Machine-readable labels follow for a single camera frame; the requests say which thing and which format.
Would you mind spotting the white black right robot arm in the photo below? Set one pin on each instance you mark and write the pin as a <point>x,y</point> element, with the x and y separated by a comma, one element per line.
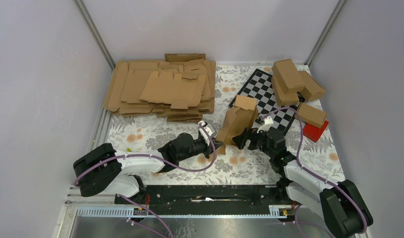
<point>339,203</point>

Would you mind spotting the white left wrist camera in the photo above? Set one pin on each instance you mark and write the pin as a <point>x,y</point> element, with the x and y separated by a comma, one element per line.
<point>206,130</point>

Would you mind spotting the aluminium frame rail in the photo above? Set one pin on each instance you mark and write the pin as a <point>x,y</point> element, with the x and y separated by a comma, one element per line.
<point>247,200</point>

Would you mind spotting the cardboard box on red block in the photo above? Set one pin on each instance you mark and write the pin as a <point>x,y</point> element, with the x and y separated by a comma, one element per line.
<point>311,115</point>

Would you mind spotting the red flat block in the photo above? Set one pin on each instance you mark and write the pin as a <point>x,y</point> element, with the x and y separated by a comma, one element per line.
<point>314,133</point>

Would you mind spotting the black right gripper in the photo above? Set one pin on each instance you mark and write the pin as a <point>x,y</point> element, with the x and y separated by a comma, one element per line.
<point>248,134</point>

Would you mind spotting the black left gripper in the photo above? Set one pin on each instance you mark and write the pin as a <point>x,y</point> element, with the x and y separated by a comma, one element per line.
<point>207,149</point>

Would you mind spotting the black white chessboard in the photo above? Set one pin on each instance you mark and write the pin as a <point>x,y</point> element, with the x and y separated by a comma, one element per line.
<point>259,86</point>

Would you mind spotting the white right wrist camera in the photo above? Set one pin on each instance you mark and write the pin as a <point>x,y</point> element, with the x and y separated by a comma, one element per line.
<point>264,123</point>

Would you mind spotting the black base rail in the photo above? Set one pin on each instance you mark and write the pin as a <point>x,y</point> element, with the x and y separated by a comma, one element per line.
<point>212,200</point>

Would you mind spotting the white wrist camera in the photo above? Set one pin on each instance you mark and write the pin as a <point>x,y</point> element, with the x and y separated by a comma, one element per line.
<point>264,123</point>
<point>206,130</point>

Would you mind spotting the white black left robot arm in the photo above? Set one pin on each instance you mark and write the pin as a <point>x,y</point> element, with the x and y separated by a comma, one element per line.
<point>105,169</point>

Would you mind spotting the floral patterned tablecloth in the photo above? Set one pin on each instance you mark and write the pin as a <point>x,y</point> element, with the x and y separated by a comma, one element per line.
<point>236,167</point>

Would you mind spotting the cardboard box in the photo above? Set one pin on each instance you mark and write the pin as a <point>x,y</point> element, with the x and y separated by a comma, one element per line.
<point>312,90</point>
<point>282,98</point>
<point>311,115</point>
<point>237,118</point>
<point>288,76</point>

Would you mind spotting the stack of flat cardboard sheets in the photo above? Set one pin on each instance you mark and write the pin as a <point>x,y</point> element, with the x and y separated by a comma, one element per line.
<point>180,87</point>

